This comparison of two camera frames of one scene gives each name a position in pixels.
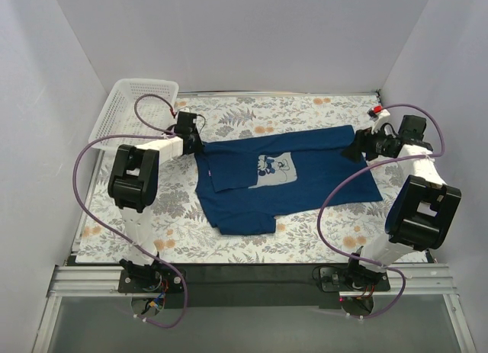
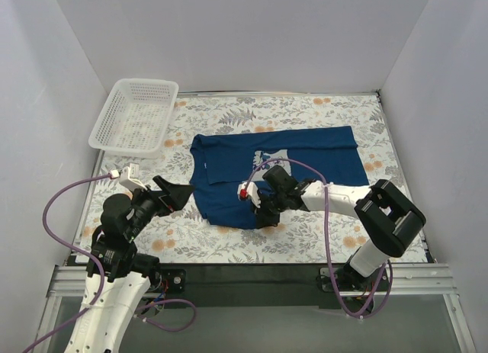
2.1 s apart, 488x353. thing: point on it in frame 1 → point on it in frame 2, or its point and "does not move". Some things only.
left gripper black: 197,142 → 164,200
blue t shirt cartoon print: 244,182 does not move
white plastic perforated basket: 117,115 does not move
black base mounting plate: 254,286 does not move
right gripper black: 364,143 → 267,210
